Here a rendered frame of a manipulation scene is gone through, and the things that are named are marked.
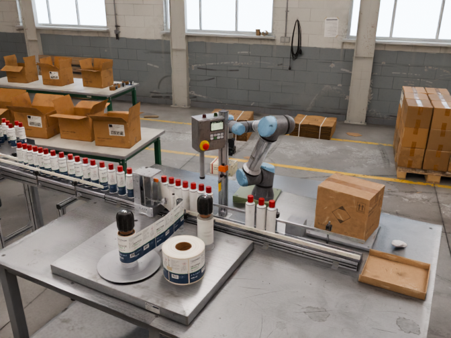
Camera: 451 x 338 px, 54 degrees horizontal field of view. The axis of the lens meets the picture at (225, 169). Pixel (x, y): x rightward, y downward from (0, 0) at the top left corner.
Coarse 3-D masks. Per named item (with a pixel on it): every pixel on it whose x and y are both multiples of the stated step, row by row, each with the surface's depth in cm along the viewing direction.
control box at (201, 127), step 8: (192, 120) 250; (200, 120) 243; (208, 120) 245; (216, 120) 247; (224, 120) 250; (192, 128) 252; (200, 128) 244; (208, 128) 247; (224, 128) 252; (192, 136) 254; (200, 136) 246; (208, 136) 248; (224, 136) 253; (192, 144) 256; (200, 144) 248; (216, 144) 253; (224, 144) 255
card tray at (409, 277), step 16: (368, 256) 236; (384, 256) 234; (400, 256) 229; (368, 272) 222; (384, 272) 222; (400, 272) 223; (416, 272) 223; (384, 288) 211; (400, 288) 207; (416, 288) 211
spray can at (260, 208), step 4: (260, 200) 241; (260, 204) 241; (256, 208) 244; (260, 208) 241; (264, 208) 242; (256, 212) 244; (260, 212) 242; (264, 212) 243; (256, 216) 245; (260, 216) 243; (264, 216) 244; (256, 220) 246; (260, 220) 244; (264, 220) 245; (256, 224) 247; (260, 224) 245; (264, 224) 247; (256, 228) 248; (260, 228) 246; (264, 228) 248
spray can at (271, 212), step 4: (272, 200) 240; (272, 204) 238; (268, 208) 240; (272, 208) 239; (276, 208) 241; (268, 212) 240; (272, 212) 239; (276, 212) 241; (268, 216) 241; (272, 216) 240; (268, 220) 242; (272, 220) 241; (268, 224) 243; (272, 224) 242; (268, 228) 243; (272, 228) 243; (272, 232) 244
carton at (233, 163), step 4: (216, 160) 309; (232, 160) 310; (236, 160) 310; (212, 164) 304; (216, 164) 303; (228, 164) 303; (232, 164) 303; (236, 164) 309; (212, 168) 305; (216, 168) 304; (228, 168) 301; (232, 168) 301; (236, 168) 311; (212, 172) 306; (216, 172) 305; (228, 172) 302; (232, 172) 302
